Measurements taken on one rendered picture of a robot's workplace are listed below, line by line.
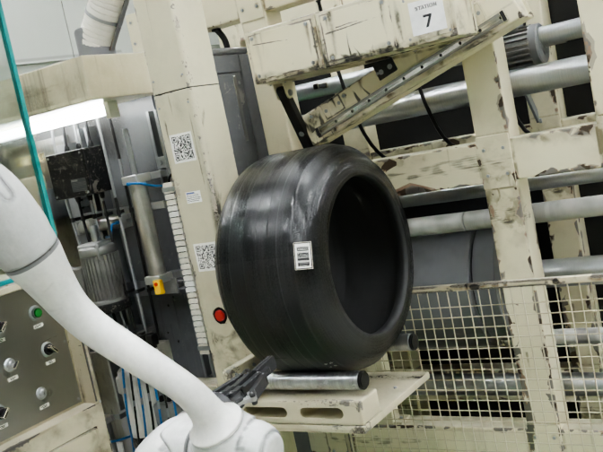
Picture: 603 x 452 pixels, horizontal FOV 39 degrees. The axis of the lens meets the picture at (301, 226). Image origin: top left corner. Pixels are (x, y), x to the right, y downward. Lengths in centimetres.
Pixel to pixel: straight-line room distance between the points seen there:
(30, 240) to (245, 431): 48
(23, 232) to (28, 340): 90
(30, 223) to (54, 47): 1100
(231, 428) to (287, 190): 63
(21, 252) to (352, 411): 92
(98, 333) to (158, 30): 99
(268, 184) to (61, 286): 68
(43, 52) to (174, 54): 1009
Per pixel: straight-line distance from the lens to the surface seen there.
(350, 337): 196
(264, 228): 190
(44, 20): 1239
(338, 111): 240
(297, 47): 229
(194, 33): 224
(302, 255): 185
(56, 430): 227
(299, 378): 208
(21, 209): 139
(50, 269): 142
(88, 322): 147
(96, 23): 278
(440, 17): 211
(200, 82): 222
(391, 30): 216
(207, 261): 223
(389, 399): 214
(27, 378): 226
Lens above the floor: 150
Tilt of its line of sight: 6 degrees down
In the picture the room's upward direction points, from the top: 12 degrees counter-clockwise
